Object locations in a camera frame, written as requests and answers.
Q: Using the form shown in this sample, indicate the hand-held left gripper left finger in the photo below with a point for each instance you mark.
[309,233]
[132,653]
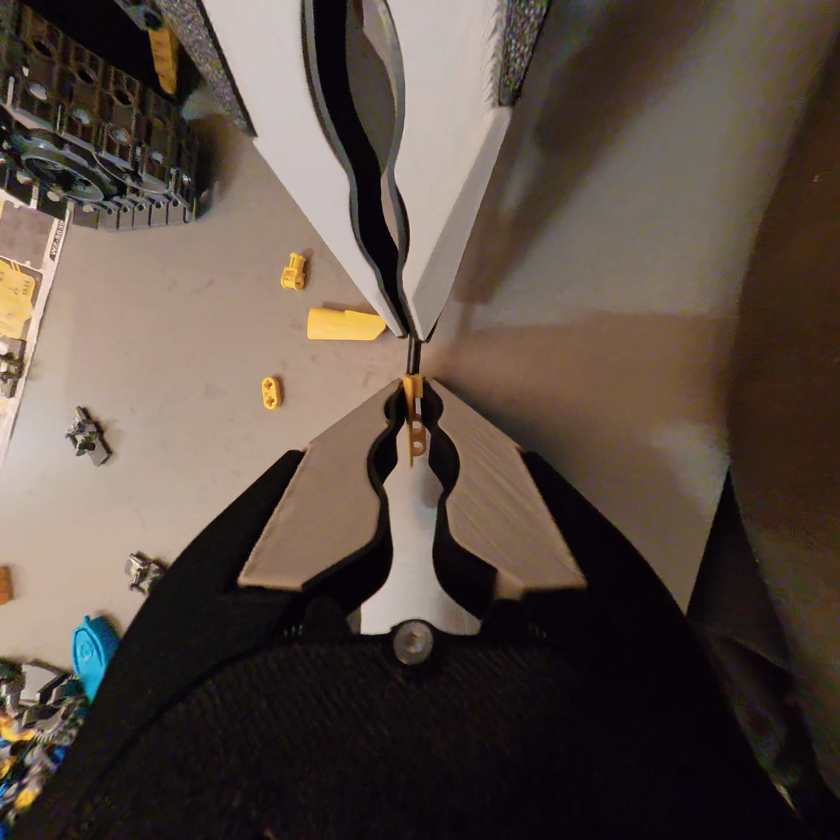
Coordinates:
[315,518]

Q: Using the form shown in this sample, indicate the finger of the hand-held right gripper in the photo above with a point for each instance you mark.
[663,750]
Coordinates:
[275,98]
[453,131]

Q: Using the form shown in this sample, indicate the yellow black toy tracked vehicle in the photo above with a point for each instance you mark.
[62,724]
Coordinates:
[98,151]

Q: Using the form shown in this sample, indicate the small yellow connector brick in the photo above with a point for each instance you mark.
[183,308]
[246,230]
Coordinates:
[294,272]

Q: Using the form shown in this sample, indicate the blue brick separator tool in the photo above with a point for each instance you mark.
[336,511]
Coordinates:
[92,656]

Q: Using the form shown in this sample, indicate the yellow grey sticker sheet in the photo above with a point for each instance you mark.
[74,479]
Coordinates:
[26,295]

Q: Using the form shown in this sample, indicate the black toy axle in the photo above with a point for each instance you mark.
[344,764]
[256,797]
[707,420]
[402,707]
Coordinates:
[415,358]

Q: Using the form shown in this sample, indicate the pile of small toy bricks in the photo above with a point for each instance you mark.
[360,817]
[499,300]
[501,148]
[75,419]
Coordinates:
[33,741]

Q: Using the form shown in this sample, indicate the yellow blade-shaped brick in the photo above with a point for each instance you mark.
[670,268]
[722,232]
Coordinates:
[341,325]
[415,407]

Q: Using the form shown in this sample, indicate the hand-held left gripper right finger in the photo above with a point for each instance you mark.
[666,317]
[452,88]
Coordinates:
[512,518]

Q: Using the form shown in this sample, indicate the orange flat brick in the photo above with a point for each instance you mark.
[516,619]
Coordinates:
[5,585]

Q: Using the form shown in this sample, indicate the yellow two-hole liftarm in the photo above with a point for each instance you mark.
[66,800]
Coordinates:
[271,392]

